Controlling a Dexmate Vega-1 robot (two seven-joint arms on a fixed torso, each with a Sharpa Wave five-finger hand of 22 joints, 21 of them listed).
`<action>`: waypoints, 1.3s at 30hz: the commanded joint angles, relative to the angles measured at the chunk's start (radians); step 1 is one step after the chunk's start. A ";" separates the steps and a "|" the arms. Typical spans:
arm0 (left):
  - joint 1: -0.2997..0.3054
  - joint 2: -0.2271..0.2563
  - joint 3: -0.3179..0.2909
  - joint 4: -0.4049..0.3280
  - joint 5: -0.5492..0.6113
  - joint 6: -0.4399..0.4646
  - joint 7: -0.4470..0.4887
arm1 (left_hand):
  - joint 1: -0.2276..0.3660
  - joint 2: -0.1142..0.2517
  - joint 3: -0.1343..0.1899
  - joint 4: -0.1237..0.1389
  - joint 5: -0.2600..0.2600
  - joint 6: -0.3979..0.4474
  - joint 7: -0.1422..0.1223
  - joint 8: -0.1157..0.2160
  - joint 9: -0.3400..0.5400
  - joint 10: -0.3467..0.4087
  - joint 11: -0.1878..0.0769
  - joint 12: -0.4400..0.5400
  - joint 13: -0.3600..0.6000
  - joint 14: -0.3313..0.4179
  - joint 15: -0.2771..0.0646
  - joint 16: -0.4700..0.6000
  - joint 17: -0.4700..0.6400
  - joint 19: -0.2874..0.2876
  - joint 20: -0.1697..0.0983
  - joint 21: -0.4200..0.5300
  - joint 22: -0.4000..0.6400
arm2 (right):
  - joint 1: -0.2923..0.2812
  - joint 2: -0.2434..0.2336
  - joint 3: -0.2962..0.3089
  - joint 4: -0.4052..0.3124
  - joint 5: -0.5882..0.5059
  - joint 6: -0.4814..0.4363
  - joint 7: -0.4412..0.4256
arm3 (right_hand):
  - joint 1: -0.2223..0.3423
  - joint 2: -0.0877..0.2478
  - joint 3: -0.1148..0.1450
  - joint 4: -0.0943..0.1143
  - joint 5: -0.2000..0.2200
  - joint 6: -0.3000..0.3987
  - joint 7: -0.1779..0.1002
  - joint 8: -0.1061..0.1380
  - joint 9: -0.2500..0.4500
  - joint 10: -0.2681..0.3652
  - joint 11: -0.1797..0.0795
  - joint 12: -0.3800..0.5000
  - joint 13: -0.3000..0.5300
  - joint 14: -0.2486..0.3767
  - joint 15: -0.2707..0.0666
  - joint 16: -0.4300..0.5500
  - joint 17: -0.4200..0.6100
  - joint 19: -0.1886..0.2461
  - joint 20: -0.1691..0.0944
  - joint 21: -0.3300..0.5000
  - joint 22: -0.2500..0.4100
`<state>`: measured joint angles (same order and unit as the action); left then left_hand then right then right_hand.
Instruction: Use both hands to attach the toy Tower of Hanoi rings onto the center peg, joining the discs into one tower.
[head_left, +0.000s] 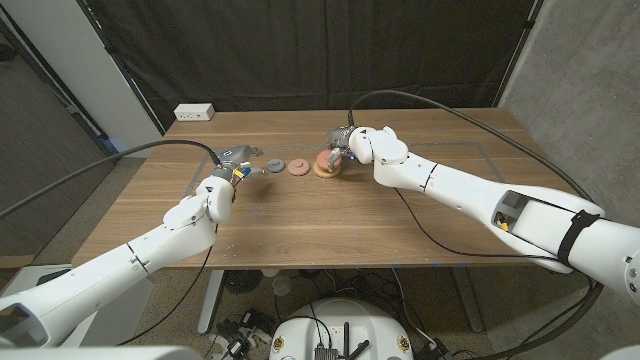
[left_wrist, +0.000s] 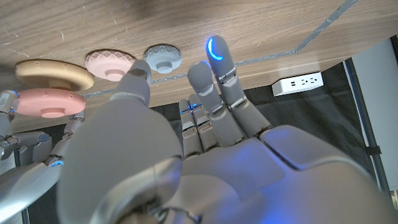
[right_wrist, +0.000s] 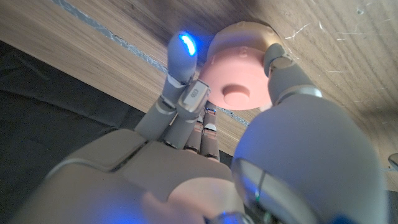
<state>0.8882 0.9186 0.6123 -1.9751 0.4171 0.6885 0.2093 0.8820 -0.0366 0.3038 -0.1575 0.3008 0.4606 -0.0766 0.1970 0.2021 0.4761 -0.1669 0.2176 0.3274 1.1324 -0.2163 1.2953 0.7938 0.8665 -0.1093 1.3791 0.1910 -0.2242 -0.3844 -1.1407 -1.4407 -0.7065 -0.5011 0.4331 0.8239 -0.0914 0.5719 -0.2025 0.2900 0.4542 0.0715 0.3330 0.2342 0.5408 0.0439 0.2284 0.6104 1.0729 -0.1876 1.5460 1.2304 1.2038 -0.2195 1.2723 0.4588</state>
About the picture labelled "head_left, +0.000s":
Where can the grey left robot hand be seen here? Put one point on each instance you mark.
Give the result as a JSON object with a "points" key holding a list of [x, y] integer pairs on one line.
{"points": [[232, 152]]}

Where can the white table leg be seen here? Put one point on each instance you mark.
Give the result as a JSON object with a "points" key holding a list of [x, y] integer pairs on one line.
{"points": [[210, 300]]}

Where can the pink toy disc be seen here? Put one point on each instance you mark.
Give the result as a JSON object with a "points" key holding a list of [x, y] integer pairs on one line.
{"points": [[299, 167]]}

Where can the black device with blue disc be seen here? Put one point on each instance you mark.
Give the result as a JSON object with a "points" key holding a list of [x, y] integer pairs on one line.
{"points": [[52, 276]]}

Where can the small black floor fan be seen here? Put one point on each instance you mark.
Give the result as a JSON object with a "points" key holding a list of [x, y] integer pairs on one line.
{"points": [[243, 281]]}

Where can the small grey toy disc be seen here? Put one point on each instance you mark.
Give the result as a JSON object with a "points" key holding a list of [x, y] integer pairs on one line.
{"points": [[275, 165]]}

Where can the white power strip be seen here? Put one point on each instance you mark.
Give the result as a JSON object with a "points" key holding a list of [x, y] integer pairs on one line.
{"points": [[194, 112]]}

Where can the large orange toy disc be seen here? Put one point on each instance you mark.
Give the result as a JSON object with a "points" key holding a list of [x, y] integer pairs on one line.
{"points": [[322, 174]]}

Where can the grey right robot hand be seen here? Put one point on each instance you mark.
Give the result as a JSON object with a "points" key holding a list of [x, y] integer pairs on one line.
{"points": [[342, 136]]}

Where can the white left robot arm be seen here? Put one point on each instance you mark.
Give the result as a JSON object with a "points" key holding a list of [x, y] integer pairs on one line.
{"points": [[110, 270]]}

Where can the red toy disc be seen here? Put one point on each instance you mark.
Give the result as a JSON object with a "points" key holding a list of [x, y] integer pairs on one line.
{"points": [[324, 160]]}

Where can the grey table leg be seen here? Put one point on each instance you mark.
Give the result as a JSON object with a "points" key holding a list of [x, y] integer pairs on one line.
{"points": [[467, 300]]}

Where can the black curtain backdrop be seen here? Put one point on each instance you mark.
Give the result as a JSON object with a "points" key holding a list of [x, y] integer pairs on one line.
{"points": [[325, 50]]}

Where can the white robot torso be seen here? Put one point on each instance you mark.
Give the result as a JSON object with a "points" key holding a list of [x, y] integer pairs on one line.
{"points": [[340, 325]]}

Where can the black backdrop pole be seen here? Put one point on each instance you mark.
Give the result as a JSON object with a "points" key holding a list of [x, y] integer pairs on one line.
{"points": [[120, 65], [520, 49]]}

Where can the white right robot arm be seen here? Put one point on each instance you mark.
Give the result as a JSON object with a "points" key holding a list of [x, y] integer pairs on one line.
{"points": [[475, 195]]}

